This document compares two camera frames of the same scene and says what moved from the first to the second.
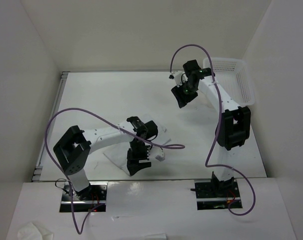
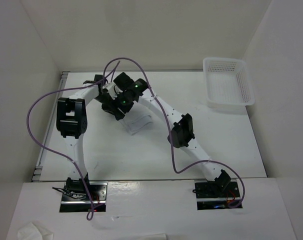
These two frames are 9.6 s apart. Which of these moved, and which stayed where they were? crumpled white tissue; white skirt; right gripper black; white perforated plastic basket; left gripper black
Moved: right gripper black; white skirt; left gripper black
Stayed: crumpled white tissue; white perforated plastic basket
